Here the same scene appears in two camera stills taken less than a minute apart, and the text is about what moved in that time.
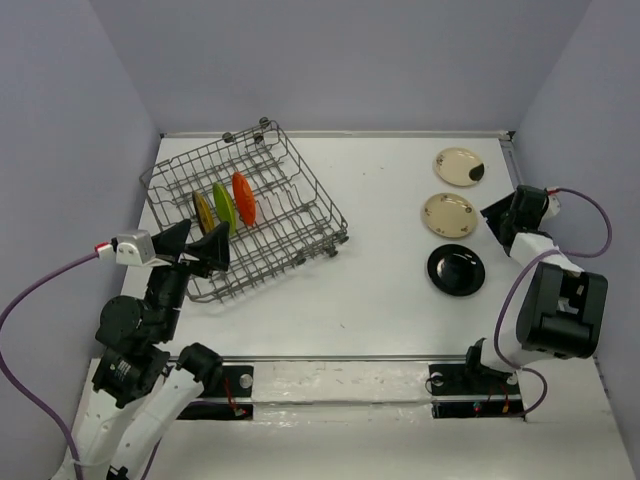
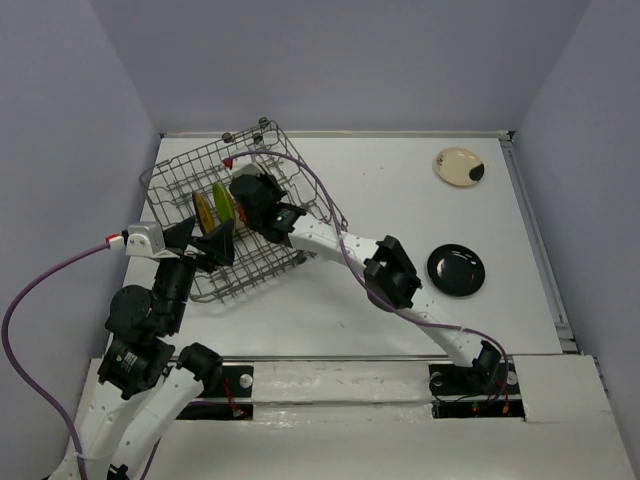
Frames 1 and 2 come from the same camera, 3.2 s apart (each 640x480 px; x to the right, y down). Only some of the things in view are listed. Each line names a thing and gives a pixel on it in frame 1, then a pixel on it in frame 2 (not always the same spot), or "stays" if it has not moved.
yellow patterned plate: x=203 y=213 stays
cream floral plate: x=449 y=215 -> x=256 y=168
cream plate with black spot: x=459 y=166 stays
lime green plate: x=224 y=206 stays
